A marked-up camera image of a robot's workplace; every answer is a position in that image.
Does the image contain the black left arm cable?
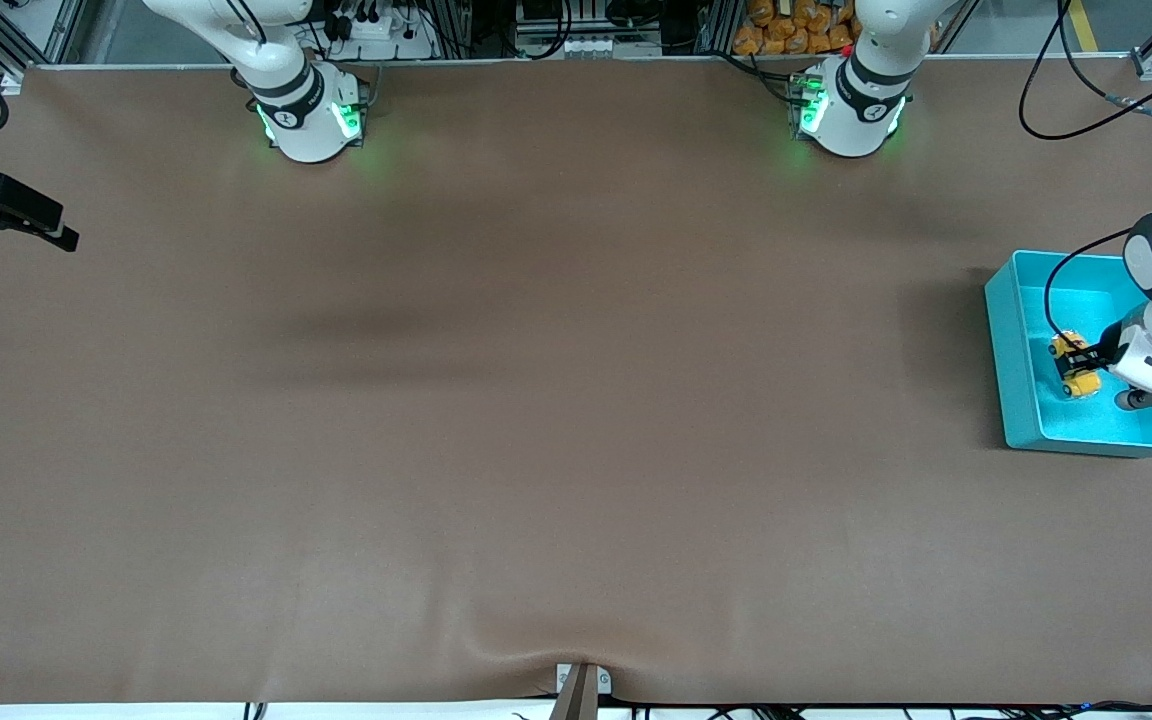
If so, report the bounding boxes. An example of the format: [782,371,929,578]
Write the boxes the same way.
[1044,228,1137,351]

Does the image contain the orange packaged items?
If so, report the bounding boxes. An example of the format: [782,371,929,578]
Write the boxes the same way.
[733,0,857,56]

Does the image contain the teal plastic storage box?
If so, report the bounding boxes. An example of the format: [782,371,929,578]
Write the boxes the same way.
[984,250,1152,459]

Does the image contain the white power strip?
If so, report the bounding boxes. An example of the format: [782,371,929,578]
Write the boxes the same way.
[321,0,437,61]

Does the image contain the black hanging cable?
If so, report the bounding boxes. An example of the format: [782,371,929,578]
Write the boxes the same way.
[1019,0,1152,141]

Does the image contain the grey table edge bracket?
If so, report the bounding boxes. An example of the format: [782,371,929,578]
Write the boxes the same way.
[556,662,612,720]

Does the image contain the yellow beetle toy car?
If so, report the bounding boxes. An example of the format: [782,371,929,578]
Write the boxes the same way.
[1049,330,1104,399]

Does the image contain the brown table mat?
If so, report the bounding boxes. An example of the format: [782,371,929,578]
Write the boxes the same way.
[0,55,1152,706]

